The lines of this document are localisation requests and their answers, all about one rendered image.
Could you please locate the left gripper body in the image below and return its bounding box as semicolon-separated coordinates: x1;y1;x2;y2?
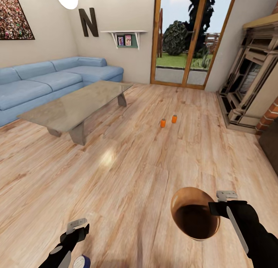
60;227;86;247

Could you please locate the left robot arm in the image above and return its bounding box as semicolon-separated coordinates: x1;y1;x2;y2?
39;218;90;268

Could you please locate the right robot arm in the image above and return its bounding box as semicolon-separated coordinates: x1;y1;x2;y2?
208;191;278;268

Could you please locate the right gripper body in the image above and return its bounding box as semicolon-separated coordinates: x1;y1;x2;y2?
208;202;228;219

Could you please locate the trash can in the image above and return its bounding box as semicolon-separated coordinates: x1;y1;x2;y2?
170;187;221;241

